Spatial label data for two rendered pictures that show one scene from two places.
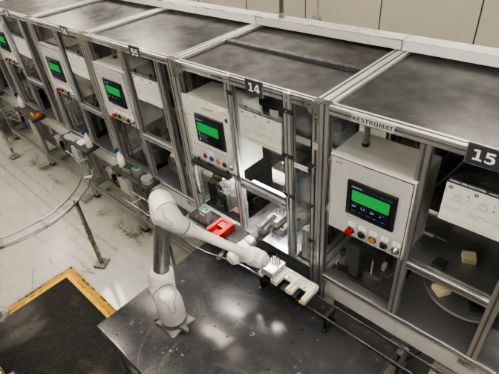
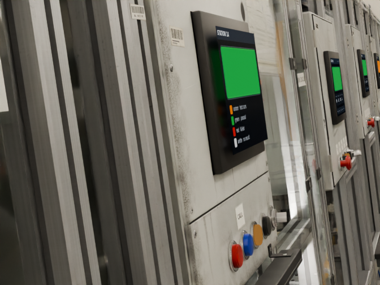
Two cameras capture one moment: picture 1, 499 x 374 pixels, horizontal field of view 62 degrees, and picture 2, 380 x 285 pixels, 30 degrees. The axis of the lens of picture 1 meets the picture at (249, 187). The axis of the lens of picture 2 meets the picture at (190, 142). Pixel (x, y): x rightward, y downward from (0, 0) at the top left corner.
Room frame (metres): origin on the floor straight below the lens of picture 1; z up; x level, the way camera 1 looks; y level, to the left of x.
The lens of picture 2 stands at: (2.75, 1.05, 1.63)
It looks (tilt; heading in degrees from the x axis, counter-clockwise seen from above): 3 degrees down; 243
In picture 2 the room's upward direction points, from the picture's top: 8 degrees counter-clockwise
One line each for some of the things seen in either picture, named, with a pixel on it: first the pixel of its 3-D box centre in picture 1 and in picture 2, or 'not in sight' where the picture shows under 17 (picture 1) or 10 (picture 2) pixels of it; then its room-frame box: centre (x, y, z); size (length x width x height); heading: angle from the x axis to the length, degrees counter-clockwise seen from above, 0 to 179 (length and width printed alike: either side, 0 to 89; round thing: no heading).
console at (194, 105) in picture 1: (221, 127); (146, 123); (2.35, 0.14, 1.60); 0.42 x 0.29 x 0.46; 44
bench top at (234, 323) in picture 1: (240, 337); not in sight; (1.45, 0.15, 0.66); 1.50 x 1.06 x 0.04; 44
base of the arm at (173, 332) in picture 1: (176, 320); not in sight; (1.57, 0.53, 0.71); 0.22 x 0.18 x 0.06; 44
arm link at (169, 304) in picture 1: (169, 303); not in sight; (1.60, 0.55, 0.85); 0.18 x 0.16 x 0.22; 23
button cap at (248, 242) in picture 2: not in sight; (244, 245); (2.27, 0.23, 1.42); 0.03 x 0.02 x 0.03; 44
